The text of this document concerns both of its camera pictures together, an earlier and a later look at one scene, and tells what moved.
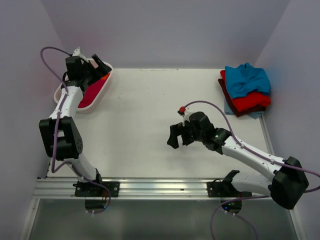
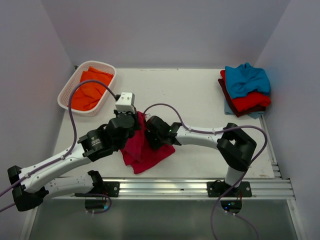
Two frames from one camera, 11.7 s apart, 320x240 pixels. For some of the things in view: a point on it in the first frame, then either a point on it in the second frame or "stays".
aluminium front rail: x=137 y=188 stays
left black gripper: x=102 y=68 → x=136 y=125
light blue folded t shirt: x=228 y=110 stays
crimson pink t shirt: x=92 y=92 → x=138 y=152
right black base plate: x=219 y=189 stays
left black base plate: x=91 y=189 stays
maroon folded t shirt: x=238 y=113 stays
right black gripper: x=176 y=130 → x=154 y=145
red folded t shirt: x=251 y=100 stays
